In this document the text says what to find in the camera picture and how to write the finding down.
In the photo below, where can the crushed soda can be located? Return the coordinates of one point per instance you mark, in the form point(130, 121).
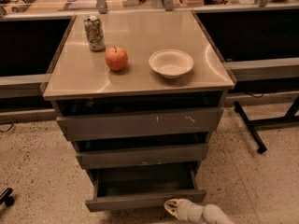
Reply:
point(94, 33)

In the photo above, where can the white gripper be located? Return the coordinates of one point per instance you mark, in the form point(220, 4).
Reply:
point(189, 210)

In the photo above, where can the black chair caster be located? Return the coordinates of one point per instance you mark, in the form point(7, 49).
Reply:
point(7, 198)

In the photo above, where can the purple paper booklet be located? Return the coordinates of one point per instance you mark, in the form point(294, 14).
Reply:
point(79, 4)

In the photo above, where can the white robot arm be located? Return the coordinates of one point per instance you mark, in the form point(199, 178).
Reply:
point(214, 215)

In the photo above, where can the grey drawer cabinet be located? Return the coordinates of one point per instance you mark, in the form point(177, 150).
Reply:
point(83, 74)

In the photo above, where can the white bowl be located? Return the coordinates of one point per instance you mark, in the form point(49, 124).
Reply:
point(171, 63)

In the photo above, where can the grey bottom drawer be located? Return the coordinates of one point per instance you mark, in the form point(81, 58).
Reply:
point(143, 186)

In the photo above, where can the grey middle drawer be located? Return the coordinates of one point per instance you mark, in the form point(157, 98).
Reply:
point(138, 151)

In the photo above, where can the black table leg frame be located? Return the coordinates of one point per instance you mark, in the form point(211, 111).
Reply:
point(290, 118)

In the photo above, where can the black coiled tool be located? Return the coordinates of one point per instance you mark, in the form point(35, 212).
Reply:
point(21, 5)

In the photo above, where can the grey drawer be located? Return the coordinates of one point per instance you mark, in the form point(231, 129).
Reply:
point(140, 115)
point(138, 151)
point(143, 186)

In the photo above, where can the grey top drawer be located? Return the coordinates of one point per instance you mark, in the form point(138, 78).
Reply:
point(140, 115)

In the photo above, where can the red apple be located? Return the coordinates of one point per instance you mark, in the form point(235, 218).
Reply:
point(116, 58)

